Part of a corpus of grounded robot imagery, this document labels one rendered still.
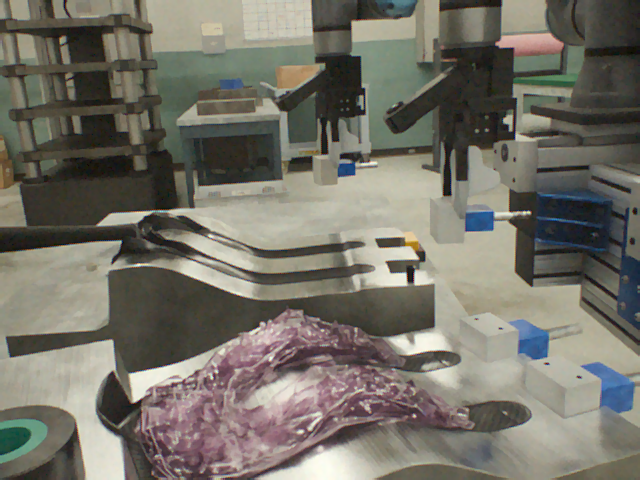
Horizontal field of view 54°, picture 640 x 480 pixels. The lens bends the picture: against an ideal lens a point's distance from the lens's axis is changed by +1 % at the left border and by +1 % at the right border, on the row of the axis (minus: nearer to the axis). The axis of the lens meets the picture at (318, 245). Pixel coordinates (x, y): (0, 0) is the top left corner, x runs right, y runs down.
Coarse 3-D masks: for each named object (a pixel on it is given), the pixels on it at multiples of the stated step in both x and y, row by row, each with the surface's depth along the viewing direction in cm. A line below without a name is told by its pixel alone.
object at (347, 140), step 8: (328, 128) 122; (344, 128) 122; (328, 136) 122; (344, 136) 122; (352, 136) 123; (328, 144) 123; (336, 144) 121; (344, 144) 123; (352, 144) 123; (336, 152) 122; (336, 160) 123
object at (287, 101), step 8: (320, 72) 120; (304, 80) 122; (312, 80) 119; (320, 80) 120; (328, 80) 120; (296, 88) 120; (304, 88) 119; (312, 88) 119; (320, 88) 120; (280, 96) 120; (288, 96) 119; (296, 96) 119; (304, 96) 119; (280, 104) 119; (288, 104) 119; (296, 104) 119
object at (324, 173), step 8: (312, 160) 128; (320, 160) 123; (328, 160) 124; (344, 160) 129; (320, 168) 124; (328, 168) 124; (336, 168) 125; (344, 168) 126; (352, 168) 126; (360, 168) 128; (320, 176) 124; (328, 176) 125; (336, 176) 125; (344, 176) 126; (320, 184) 125; (328, 184) 125
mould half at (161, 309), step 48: (192, 240) 83; (240, 240) 92; (288, 240) 96; (336, 240) 94; (96, 288) 87; (144, 288) 72; (192, 288) 72; (240, 288) 75; (288, 288) 76; (336, 288) 74; (384, 288) 73; (432, 288) 73; (48, 336) 73; (96, 336) 73; (144, 336) 74; (192, 336) 74
